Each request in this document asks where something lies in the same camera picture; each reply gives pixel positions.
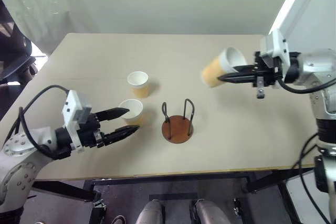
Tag grey rounded robot foot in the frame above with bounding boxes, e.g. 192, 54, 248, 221
192, 198, 232, 224
134, 199, 164, 224

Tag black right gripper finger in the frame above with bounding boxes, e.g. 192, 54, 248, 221
232, 64, 256, 73
217, 71, 255, 84

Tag black office chair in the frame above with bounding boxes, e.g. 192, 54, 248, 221
0, 0, 37, 121

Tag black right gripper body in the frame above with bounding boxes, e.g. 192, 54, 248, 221
251, 51, 283, 100

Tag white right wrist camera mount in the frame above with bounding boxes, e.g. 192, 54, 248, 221
259, 29, 291, 78

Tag yellow white paper cup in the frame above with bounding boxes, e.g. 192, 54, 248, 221
127, 70, 150, 99
118, 99, 145, 128
201, 47, 248, 89

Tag black table frame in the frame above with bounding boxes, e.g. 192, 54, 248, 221
30, 166, 317, 224

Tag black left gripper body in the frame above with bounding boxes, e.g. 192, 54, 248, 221
78, 113, 106, 149

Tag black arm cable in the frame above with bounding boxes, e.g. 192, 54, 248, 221
18, 84, 69, 159
277, 77, 336, 94

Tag wire cup holder wooden base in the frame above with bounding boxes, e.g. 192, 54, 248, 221
161, 98, 195, 144

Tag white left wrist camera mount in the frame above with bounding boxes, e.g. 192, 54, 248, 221
61, 90, 93, 154

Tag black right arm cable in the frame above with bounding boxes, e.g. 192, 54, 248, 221
277, 77, 336, 94

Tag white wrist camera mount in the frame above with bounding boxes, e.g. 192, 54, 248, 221
61, 90, 93, 154
259, 29, 291, 78

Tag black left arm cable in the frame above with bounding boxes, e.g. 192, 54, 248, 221
18, 84, 69, 159

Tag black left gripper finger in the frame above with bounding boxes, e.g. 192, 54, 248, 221
103, 125, 140, 146
94, 107, 131, 123

